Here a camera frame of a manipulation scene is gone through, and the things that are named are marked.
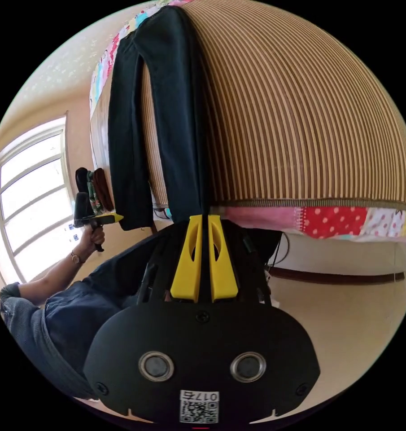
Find window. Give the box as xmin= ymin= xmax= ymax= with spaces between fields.
xmin=0 ymin=115 xmax=74 ymax=284

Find person's left forearm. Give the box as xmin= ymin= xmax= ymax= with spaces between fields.
xmin=18 ymin=250 xmax=87 ymax=305

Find black pants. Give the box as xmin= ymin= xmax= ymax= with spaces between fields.
xmin=107 ymin=5 xmax=212 ymax=232

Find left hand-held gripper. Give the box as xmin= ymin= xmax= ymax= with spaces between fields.
xmin=73 ymin=191 xmax=125 ymax=253

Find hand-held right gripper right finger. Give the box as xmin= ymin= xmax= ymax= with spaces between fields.
xmin=208 ymin=215 xmax=240 ymax=302

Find pile of clothes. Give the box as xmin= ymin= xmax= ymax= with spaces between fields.
xmin=87 ymin=168 xmax=115 ymax=213

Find person's left hand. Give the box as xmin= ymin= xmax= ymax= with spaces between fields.
xmin=79 ymin=226 xmax=106 ymax=260

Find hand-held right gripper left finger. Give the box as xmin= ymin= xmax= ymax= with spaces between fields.
xmin=170 ymin=215 xmax=204 ymax=301

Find bed with striped woven mat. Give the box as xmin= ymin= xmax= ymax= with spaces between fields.
xmin=88 ymin=0 xmax=406 ymax=244

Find person's body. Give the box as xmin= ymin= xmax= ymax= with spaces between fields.
xmin=0 ymin=224 xmax=281 ymax=402

